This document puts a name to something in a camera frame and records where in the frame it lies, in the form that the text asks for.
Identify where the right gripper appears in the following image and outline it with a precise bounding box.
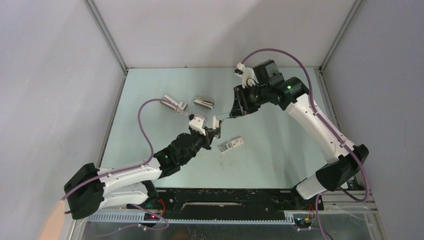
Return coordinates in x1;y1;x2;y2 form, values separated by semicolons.
230;82;271;117

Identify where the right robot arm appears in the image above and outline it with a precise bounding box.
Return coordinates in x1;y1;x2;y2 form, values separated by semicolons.
229;59;369;209

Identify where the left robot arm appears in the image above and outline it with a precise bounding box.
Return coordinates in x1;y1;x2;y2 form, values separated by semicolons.
63;127;221;220

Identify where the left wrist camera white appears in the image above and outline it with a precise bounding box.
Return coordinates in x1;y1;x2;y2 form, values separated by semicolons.
188;114;206;136

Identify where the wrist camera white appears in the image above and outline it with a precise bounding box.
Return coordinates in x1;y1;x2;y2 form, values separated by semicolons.
234;62;257;89
188;114;206;136

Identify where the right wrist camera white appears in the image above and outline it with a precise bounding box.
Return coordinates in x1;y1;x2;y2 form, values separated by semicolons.
234;62;257;89

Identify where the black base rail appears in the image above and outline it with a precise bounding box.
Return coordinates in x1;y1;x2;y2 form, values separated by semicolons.
141;187;324;221

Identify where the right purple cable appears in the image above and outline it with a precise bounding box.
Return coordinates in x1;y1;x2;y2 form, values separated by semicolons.
241;48;371;240

